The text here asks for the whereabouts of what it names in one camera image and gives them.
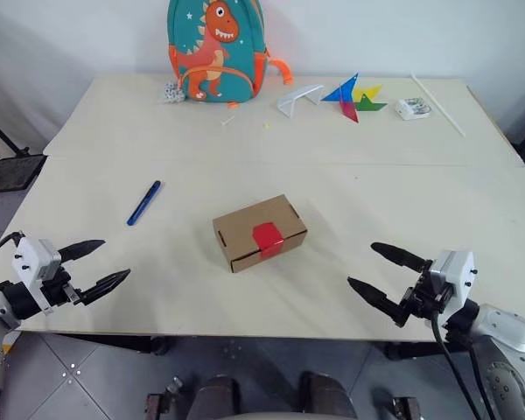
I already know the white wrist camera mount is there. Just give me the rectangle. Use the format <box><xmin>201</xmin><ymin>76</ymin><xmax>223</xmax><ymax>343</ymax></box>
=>
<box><xmin>11</xmin><ymin>235</ymin><xmax>63</xmax><ymax>315</ymax></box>
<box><xmin>430</xmin><ymin>248</ymin><xmax>476</xmax><ymax>316</ymax></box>

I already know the red tape seal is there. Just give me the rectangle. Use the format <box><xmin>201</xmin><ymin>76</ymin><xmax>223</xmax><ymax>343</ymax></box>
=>
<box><xmin>251</xmin><ymin>221</ymin><xmax>285</xmax><ymax>258</ymax></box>

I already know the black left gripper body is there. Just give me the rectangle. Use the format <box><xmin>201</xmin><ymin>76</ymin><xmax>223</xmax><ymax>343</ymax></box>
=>
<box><xmin>38</xmin><ymin>266</ymin><xmax>87</xmax><ymax>308</ymax></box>

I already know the brown cardboard box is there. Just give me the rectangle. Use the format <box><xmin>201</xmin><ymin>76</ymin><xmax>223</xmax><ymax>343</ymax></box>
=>
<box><xmin>212</xmin><ymin>194</ymin><xmax>308</xmax><ymax>275</ymax></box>

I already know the black tripod stand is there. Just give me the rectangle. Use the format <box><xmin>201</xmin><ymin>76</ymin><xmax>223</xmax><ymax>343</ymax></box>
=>
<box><xmin>0</xmin><ymin>109</ymin><xmax>31</xmax><ymax>157</ymax></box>

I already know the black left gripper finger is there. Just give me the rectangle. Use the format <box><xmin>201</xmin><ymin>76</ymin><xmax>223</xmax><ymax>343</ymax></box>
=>
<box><xmin>59</xmin><ymin>239</ymin><xmax>106</xmax><ymax>263</ymax></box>
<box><xmin>80</xmin><ymin>269</ymin><xmax>131</xmax><ymax>306</ymax></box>

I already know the small white clear packet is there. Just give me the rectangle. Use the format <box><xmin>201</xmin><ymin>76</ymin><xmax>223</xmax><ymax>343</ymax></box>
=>
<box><xmin>395</xmin><ymin>96</ymin><xmax>433</xmax><ymax>122</ymax></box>

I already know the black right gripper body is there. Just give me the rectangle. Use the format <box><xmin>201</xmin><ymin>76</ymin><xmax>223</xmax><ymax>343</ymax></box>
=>
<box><xmin>400</xmin><ymin>260</ymin><xmax>450</xmax><ymax>319</ymax></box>

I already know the red translucent plastic triangle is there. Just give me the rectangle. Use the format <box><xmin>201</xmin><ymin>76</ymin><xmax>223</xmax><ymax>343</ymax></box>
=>
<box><xmin>339</xmin><ymin>82</ymin><xmax>361</xmax><ymax>126</ymax></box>

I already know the green translucent plastic triangle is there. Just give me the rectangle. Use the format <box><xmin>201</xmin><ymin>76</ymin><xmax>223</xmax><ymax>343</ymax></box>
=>
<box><xmin>353</xmin><ymin>94</ymin><xmax>389</xmax><ymax>112</ymax></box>

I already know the dark rounded brown shape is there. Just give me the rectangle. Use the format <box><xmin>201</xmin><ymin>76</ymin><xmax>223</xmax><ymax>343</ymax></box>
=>
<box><xmin>196</xmin><ymin>374</ymin><xmax>242</xmax><ymax>417</ymax></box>
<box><xmin>297</xmin><ymin>370</ymin><xmax>358</xmax><ymax>419</ymax></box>

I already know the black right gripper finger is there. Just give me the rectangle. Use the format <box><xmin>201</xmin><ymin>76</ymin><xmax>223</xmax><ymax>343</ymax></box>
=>
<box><xmin>346</xmin><ymin>276</ymin><xmax>410</xmax><ymax>327</ymax></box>
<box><xmin>370</xmin><ymin>242</ymin><xmax>433</xmax><ymax>272</ymax></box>

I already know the blue translucent plastic triangle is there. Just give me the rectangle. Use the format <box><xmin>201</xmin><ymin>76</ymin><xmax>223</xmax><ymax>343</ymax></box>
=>
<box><xmin>320</xmin><ymin>72</ymin><xmax>360</xmax><ymax>104</ymax></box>

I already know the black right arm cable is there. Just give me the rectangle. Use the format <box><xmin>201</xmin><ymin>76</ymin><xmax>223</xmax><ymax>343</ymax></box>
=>
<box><xmin>430</xmin><ymin>312</ymin><xmax>483</xmax><ymax>420</ymax></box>
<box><xmin>468</xmin><ymin>340</ymin><xmax>496</xmax><ymax>420</ymax></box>

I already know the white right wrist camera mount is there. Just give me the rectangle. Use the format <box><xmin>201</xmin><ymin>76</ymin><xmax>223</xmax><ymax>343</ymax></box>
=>
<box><xmin>430</xmin><ymin>248</ymin><xmax>476</xmax><ymax>316</ymax></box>

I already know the teal dinosaur backpack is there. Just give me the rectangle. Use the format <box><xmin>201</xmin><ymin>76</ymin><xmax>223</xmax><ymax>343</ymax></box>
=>
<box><xmin>165</xmin><ymin>0</ymin><xmax>295</xmax><ymax>110</ymax></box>

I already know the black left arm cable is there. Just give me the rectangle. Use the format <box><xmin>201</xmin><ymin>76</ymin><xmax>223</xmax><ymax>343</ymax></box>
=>
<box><xmin>0</xmin><ymin>231</ymin><xmax>25</xmax><ymax>266</ymax></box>

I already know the long white plastic stick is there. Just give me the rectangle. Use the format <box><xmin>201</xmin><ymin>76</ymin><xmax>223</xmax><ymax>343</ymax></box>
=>
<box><xmin>409</xmin><ymin>73</ymin><xmax>467</xmax><ymax>138</ymax></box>

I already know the black flat tray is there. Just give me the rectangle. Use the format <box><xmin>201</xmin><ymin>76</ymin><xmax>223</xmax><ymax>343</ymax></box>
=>
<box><xmin>0</xmin><ymin>153</ymin><xmax>48</xmax><ymax>196</ymax></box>

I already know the yellow translucent plastic triangle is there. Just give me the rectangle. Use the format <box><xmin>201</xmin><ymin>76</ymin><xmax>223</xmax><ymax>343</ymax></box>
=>
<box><xmin>352</xmin><ymin>84</ymin><xmax>384</xmax><ymax>104</ymax></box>

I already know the dark metal bracket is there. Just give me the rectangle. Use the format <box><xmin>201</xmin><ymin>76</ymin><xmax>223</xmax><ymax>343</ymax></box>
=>
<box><xmin>146</xmin><ymin>378</ymin><xmax>184</xmax><ymax>420</ymax></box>
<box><xmin>391</xmin><ymin>395</ymin><xmax>421</xmax><ymax>420</ymax></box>

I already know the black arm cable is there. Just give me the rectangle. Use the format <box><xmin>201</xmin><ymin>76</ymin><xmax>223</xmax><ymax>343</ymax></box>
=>
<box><xmin>0</xmin><ymin>231</ymin><xmax>25</xmax><ymax>266</ymax></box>
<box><xmin>430</xmin><ymin>312</ymin><xmax>483</xmax><ymax>420</ymax></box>
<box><xmin>468</xmin><ymin>340</ymin><xmax>496</xmax><ymax>420</ymax></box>

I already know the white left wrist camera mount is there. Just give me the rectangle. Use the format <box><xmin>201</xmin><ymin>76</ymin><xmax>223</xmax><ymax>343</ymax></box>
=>
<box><xmin>11</xmin><ymin>235</ymin><xmax>63</xmax><ymax>315</ymax></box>

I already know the white folded plastic stand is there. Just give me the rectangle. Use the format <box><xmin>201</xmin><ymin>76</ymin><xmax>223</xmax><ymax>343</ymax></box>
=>
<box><xmin>276</xmin><ymin>84</ymin><xmax>325</xmax><ymax>119</ymax></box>

